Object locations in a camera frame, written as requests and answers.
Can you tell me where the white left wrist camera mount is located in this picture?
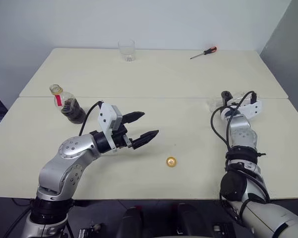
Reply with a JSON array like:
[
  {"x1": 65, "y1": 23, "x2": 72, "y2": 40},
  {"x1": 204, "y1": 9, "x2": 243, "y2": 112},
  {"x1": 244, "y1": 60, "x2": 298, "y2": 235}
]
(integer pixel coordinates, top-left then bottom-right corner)
[{"x1": 97, "y1": 101, "x2": 124, "y2": 151}]

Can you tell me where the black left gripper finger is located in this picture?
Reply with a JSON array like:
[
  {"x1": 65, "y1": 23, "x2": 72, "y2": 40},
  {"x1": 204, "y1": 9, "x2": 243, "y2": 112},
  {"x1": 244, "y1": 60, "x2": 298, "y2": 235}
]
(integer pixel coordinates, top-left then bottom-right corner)
[
  {"x1": 132, "y1": 129, "x2": 160, "y2": 150},
  {"x1": 120, "y1": 111, "x2": 146, "y2": 124}
]

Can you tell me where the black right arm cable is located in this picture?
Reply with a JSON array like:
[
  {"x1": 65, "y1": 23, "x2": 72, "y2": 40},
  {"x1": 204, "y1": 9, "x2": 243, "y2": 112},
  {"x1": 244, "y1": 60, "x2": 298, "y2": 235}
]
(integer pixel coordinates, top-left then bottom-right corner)
[{"x1": 210, "y1": 90, "x2": 257, "y2": 152}]

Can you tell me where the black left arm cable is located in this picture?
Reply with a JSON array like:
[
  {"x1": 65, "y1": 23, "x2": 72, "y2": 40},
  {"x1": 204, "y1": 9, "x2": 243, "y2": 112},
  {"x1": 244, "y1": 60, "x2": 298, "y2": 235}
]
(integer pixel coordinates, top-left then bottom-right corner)
[{"x1": 78, "y1": 100, "x2": 105, "y2": 136}]

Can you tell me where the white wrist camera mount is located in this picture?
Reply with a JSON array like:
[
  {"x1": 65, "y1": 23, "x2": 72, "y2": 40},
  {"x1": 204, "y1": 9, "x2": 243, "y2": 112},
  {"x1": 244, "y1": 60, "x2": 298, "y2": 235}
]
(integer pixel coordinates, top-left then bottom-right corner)
[
  {"x1": 97, "y1": 101, "x2": 124, "y2": 151},
  {"x1": 220, "y1": 95, "x2": 263, "y2": 121}
]

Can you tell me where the dark rounded shape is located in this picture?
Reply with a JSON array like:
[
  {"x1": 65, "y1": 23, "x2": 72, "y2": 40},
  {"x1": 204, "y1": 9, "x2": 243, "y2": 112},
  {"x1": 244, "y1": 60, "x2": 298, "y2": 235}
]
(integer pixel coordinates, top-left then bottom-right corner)
[{"x1": 116, "y1": 207, "x2": 146, "y2": 238}]

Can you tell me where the yellow bottle cap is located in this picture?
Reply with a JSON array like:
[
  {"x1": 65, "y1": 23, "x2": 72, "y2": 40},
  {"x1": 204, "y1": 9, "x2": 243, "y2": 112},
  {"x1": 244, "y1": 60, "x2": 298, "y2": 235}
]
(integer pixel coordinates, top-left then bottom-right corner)
[{"x1": 165, "y1": 156, "x2": 178, "y2": 169}]

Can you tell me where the clear glass tumbler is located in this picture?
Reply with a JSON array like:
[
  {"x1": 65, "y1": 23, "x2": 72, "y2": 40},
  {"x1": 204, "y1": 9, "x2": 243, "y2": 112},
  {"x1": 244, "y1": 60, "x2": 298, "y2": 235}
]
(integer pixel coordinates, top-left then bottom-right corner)
[{"x1": 117, "y1": 39, "x2": 136, "y2": 62}]

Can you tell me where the small dark soda bottle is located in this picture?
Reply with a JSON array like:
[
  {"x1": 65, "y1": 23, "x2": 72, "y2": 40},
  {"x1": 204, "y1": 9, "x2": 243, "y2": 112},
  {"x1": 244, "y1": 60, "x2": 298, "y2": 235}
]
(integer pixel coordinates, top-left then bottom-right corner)
[{"x1": 49, "y1": 84, "x2": 87, "y2": 125}]

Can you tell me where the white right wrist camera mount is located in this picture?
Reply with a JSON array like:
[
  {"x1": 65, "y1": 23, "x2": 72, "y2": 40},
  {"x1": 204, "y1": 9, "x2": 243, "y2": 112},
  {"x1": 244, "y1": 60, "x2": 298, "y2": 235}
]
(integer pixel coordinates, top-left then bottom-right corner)
[{"x1": 220, "y1": 95, "x2": 263, "y2": 121}]

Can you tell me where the orange black handled screwdriver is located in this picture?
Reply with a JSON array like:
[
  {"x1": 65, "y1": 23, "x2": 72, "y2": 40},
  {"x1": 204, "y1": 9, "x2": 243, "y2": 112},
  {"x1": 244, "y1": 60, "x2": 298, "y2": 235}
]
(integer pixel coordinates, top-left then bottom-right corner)
[{"x1": 190, "y1": 46, "x2": 218, "y2": 60}]

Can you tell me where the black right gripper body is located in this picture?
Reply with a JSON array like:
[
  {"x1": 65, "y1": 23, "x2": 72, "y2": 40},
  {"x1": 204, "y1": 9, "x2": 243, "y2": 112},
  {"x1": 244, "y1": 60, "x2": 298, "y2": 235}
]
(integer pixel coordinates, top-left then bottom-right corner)
[{"x1": 221, "y1": 90, "x2": 235, "y2": 107}]

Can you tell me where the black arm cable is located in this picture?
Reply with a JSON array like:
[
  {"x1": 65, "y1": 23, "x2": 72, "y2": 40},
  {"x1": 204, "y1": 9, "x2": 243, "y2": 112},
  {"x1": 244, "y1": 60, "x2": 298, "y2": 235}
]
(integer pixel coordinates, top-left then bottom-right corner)
[
  {"x1": 78, "y1": 100, "x2": 105, "y2": 136},
  {"x1": 210, "y1": 90, "x2": 257, "y2": 152}
]

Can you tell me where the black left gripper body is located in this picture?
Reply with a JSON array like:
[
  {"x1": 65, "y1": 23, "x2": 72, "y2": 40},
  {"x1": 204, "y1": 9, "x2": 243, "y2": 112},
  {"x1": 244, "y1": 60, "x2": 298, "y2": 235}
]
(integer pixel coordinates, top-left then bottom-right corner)
[{"x1": 111, "y1": 124, "x2": 136, "y2": 150}]

